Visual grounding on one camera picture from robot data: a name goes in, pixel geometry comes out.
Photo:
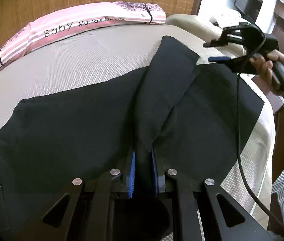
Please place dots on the pink striped Baby pillow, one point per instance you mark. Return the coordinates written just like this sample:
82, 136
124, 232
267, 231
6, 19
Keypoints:
71, 21

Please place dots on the beige woven bed mat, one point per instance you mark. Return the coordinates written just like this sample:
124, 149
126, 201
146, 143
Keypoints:
101, 55

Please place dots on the person's right hand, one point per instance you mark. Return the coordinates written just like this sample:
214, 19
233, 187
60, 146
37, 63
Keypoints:
264, 67

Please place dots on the beige blanket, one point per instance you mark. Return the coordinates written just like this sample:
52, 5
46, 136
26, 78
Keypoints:
204, 30

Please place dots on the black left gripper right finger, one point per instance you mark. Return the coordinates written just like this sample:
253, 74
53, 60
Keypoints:
203, 210

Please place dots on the black denim pants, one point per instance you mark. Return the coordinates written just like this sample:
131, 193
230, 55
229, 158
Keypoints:
193, 116

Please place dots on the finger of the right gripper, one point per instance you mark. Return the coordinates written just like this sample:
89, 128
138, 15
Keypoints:
219, 59
223, 42

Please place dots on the dark wooden furniture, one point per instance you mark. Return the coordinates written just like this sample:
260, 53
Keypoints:
277, 103

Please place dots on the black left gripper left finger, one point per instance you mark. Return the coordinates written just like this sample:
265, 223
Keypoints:
83, 210

